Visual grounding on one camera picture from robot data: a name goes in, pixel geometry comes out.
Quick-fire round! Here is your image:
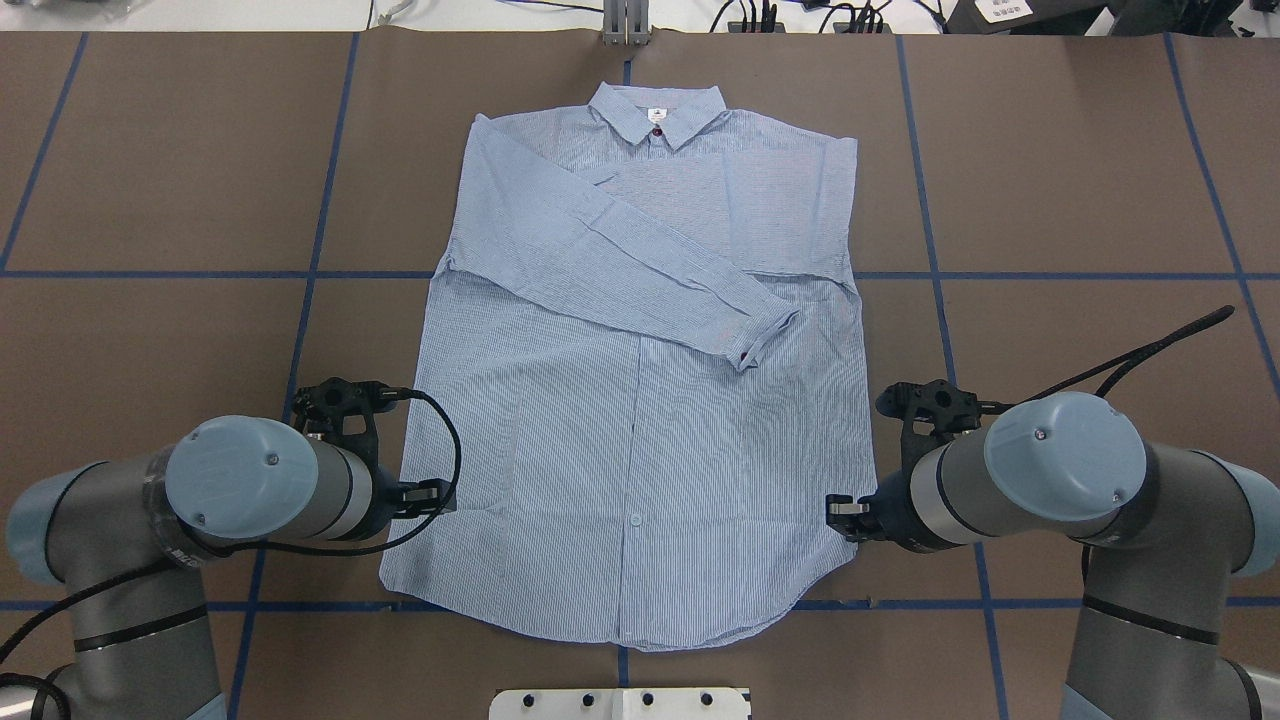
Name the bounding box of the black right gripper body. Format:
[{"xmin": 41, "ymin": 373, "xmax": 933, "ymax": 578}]
[{"xmin": 870, "ymin": 470, "xmax": 951, "ymax": 553}]

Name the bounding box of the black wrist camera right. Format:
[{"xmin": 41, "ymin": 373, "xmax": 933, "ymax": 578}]
[{"xmin": 874, "ymin": 379, "xmax": 982, "ymax": 473}]

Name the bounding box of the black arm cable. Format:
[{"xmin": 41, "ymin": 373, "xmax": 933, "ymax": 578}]
[
  {"xmin": 986, "ymin": 305, "xmax": 1236, "ymax": 411},
  {"xmin": 0, "ymin": 388, "xmax": 463, "ymax": 720}
]

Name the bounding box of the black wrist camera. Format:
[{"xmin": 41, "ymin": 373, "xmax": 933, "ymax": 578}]
[
  {"xmin": 291, "ymin": 377, "xmax": 410, "ymax": 465},
  {"xmin": 874, "ymin": 379, "xmax": 982, "ymax": 473}
]

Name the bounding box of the white camera mast base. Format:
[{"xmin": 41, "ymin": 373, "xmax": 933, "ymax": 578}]
[{"xmin": 488, "ymin": 687, "xmax": 753, "ymax": 719}]

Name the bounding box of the light blue striped shirt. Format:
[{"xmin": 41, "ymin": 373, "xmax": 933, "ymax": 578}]
[{"xmin": 379, "ymin": 85, "xmax": 876, "ymax": 652}]

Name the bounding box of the aluminium frame post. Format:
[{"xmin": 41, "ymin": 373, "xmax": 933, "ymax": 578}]
[{"xmin": 602, "ymin": 0, "xmax": 652, "ymax": 47}]

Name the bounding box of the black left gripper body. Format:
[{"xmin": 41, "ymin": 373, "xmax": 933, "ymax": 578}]
[{"xmin": 360, "ymin": 462, "xmax": 416, "ymax": 541}]

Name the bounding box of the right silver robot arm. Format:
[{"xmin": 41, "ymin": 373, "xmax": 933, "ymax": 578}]
[{"xmin": 824, "ymin": 380, "xmax": 1279, "ymax": 719}]

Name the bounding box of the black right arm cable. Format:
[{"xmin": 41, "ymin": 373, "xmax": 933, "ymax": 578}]
[{"xmin": 986, "ymin": 305, "xmax": 1236, "ymax": 411}]

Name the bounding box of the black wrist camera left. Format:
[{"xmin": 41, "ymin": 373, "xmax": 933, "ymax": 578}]
[{"xmin": 291, "ymin": 377, "xmax": 410, "ymax": 465}]

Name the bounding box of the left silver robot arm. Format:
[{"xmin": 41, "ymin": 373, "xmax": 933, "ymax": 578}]
[{"xmin": 3, "ymin": 415, "xmax": 463, "ymax": 719}]

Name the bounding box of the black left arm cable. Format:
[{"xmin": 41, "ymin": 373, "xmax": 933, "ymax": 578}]
[{"xmin": 0, "ymin": 388, "xmax": 463, "ymax": 720}]

